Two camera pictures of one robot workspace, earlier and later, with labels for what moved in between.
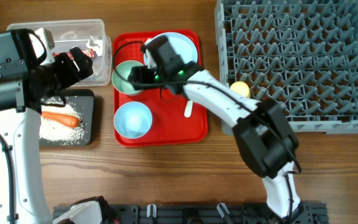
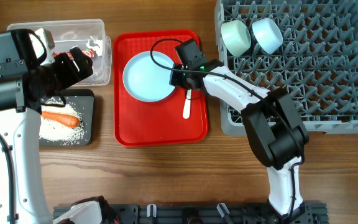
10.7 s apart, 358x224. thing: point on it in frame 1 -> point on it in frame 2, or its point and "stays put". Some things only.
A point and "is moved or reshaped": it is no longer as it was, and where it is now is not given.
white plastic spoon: [188, 109] stays put
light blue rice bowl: [133, 120] -> [267, 34]
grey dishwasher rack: [318, 59] stays put
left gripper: [70, 70] stays put
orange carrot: [63, 119] stays put
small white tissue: [96, 44] stays put
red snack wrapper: [89, 52] stays put
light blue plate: [184, 46] is moved or reshaped
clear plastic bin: [86, 33] stays put
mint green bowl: [120, 76] -> [236, 37]
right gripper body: [146, 76] -> [179, 78]
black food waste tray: [67, 120] stays put
